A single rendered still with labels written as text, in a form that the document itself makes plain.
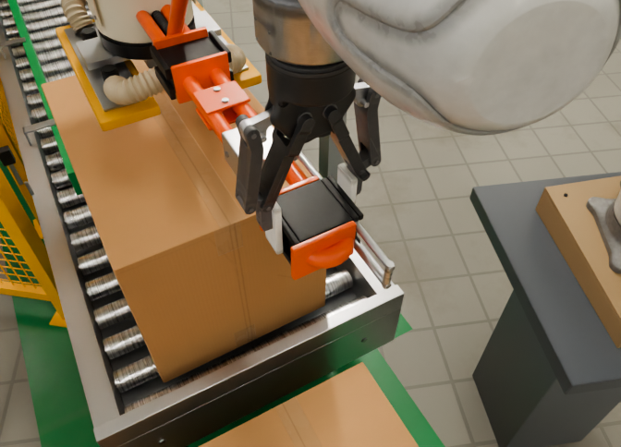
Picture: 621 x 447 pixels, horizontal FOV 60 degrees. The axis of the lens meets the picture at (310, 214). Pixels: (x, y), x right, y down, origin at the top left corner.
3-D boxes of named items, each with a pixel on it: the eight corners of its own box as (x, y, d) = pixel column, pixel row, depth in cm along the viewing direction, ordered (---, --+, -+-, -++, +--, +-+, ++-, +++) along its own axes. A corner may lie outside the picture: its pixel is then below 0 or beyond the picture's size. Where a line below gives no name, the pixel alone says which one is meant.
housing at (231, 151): (222, 160, 69) (217, 132, 65) (269, 143, 71) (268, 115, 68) (245, 194, 65) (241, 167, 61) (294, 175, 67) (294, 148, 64)
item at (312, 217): (259, 227, 61) (256, 197, 57) (315, 204, 63) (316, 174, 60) (294, 281, 56) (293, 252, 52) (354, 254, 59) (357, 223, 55)
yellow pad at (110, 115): (57, 36, 107) (48, 13, 104) (107, 24, 111) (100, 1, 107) (103, 133, 88) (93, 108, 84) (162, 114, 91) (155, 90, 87)
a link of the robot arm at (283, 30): (229, -40, 40) (237, 33, 45) (284, 11, 35) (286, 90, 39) (334, -62, 43) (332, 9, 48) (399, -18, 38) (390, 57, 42)
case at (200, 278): (92, 206, 150) (40, 83, 121) (225, 160, 163) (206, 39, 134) (164, 384, 114) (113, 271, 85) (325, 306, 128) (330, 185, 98)
